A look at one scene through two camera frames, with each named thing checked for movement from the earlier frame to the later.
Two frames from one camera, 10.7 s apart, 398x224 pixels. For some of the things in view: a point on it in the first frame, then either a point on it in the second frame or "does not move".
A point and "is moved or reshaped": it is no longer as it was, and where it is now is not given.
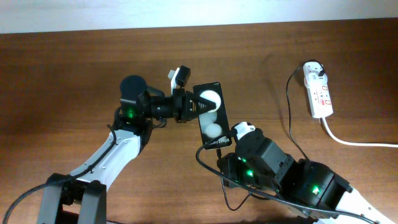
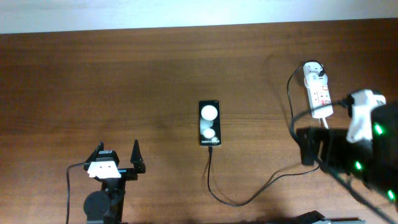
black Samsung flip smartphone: (214, 124) is moved or reshaped
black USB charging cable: (218, 151) is moved or reshaped
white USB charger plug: (313, 80) does not move
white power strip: (319, 98) does not move
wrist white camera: (243, 128) to (362, 101)
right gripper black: (229, 163) to (328, 139)
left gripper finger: (201, 105) to (137, 160)
